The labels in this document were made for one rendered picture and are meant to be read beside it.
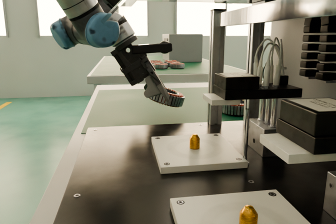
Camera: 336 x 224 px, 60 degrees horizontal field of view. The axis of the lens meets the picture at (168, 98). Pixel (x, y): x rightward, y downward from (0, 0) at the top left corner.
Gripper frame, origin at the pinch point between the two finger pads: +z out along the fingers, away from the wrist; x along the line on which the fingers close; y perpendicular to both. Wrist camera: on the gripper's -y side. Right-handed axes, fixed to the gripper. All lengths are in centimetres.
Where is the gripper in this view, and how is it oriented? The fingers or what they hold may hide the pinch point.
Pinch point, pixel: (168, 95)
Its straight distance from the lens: 86.9
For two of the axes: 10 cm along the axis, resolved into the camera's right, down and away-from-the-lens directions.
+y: -8.5, 5.3, 0.4
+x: 0.8, 2.0, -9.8
